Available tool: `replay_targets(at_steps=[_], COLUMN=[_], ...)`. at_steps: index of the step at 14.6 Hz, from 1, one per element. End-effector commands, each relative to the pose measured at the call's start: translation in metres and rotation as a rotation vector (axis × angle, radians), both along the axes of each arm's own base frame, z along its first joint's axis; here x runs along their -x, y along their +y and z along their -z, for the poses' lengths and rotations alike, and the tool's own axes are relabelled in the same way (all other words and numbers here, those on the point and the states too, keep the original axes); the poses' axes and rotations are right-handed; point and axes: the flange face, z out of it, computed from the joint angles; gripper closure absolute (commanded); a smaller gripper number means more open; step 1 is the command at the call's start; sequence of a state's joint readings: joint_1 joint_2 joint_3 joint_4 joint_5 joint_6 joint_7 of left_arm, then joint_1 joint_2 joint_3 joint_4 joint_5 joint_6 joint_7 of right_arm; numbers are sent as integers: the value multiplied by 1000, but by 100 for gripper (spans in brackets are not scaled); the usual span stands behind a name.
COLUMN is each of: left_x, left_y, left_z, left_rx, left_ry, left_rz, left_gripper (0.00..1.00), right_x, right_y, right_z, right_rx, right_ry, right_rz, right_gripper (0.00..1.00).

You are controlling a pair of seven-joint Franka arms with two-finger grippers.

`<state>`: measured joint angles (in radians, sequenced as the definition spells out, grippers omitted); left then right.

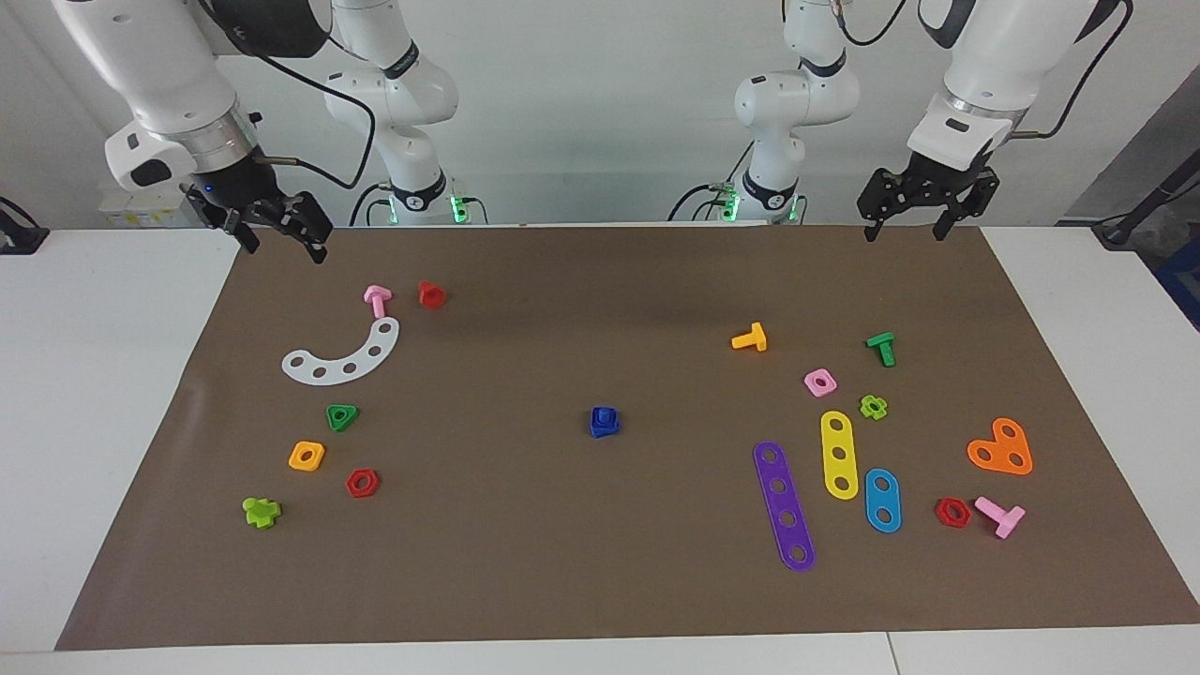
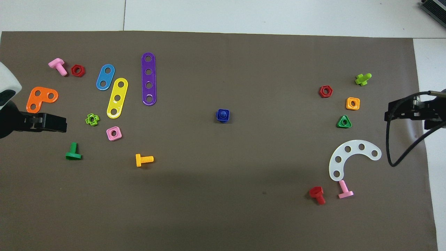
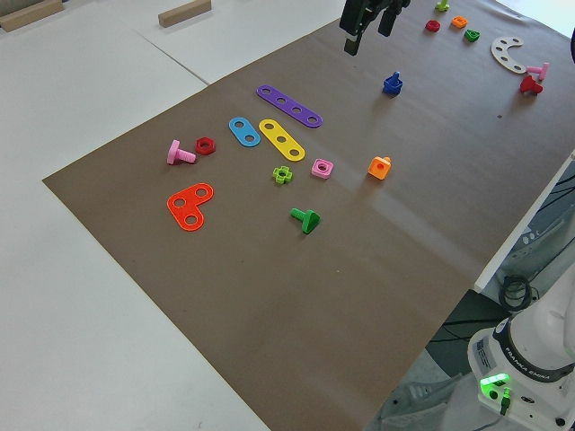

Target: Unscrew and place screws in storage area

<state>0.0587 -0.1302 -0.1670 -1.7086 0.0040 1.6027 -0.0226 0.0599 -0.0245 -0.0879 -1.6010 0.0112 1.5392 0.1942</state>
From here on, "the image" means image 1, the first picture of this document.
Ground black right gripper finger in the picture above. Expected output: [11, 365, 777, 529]
[220, 208, 261, 255]
[267, 190, 335, 265]

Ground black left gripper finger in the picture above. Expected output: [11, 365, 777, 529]
[933, 171, 1000, 242]
[858, 169, 908, 243]

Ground white power strip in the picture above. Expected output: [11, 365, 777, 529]
[98, 192, 203, 228]

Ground white curved five-hole plate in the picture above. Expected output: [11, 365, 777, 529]
[281, 316, 401, 386]

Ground black clamp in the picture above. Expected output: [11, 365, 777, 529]
[0, 195, 50, 256]

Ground blue crate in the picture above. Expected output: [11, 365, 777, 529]
[1158, 239, 1200, 331]

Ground yellow three-hole plate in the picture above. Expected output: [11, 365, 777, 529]
[820, 410, 861, 502]

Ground orange heart-shaped plate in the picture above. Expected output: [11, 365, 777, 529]
[967, 417, 1034, 476]

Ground blue two-hole plate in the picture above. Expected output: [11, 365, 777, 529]
[863, 468, 903, 534]

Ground purple four-hole plate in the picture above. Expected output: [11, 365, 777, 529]
[753, 441, 817, 573]

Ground brown table mat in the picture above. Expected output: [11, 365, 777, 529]
[54, 223, 1200, 652]

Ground black base cable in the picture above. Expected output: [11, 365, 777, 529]
[350, 183, 390, 227]
[667, 141, 753, 223]

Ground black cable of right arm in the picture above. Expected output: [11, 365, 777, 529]
[234, 37, 378, 193]

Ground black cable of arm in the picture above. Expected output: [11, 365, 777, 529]
[234, 37, 378, 193]
[1008, 0, 1135, 142]

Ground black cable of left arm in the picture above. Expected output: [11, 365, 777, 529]
[1008, 0, 1135, 142]

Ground black pole mount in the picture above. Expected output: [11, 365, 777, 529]
[1092, 150, 1200, 250]

